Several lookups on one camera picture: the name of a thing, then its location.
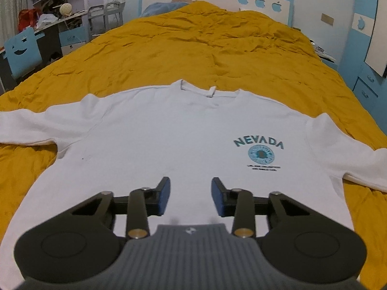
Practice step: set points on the blue bedside drawer cabinet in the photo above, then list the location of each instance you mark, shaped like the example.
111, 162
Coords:
370, 90

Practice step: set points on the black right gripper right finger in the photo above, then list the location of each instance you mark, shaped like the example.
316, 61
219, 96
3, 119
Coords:
295, 239

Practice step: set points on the dark study desk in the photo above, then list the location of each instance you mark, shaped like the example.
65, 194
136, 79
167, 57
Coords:
56, 37

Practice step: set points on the white plastic bag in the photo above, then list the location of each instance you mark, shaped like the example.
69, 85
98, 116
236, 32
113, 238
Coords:
46, 20

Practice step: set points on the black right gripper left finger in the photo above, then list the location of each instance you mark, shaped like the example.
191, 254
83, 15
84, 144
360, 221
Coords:
86, 239

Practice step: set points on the cream round lamp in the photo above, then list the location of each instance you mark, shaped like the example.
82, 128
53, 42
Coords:
65, 10

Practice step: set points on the white Nevada sweatshirt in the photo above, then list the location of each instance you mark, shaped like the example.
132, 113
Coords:
132, 139

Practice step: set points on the blue smiley chair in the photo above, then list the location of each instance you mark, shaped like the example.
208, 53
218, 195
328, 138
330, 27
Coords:
22, 52

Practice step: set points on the grey metal folding rack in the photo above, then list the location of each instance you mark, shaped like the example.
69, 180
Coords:
102, 18

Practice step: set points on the mustard yellow bed quilt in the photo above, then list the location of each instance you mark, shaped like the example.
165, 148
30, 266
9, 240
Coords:
206, 46

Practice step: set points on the blue white wardrobe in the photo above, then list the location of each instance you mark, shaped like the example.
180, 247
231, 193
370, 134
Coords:
352, 66

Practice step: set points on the blue pillow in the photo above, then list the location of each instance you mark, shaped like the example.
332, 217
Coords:
160, 8

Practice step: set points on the red bag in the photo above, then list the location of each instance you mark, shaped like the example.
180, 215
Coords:
28, 18

